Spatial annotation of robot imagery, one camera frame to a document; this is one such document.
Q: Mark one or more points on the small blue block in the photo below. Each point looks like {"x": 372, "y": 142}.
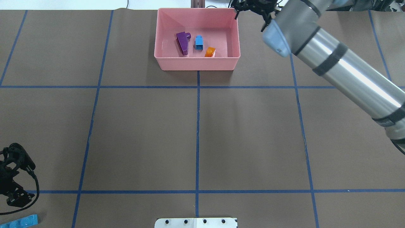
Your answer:
{"x": 198, "y": 44}

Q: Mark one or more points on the purple sloped block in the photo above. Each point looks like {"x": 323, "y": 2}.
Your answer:
{"x": 183, "y": 42}

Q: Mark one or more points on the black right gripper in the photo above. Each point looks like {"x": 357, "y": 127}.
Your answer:
{"x": 255, "y": 6}

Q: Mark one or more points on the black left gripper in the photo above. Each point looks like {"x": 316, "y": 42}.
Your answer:
{"x": 12, "y": 181}

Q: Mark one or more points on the orange sloped block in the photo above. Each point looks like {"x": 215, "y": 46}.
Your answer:
{"x": 210, "y": 52}

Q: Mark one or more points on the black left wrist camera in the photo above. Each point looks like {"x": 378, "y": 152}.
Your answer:
{"x": 16, "y": 158}

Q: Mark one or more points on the pink plastic box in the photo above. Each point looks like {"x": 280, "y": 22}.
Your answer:
{"x": 218, "y": 28}

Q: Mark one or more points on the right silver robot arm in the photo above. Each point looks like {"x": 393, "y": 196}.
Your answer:
{"x": 295, "y": 30}

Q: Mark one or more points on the long blue block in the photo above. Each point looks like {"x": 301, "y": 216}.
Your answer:
{"x": 25, "y": 222}

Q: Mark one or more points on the aluminium frame post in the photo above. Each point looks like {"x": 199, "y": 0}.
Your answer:
{"x": 198, "y": 4}

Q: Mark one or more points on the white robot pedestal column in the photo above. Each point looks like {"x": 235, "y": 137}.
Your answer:
{"x": 212, "y": 222}

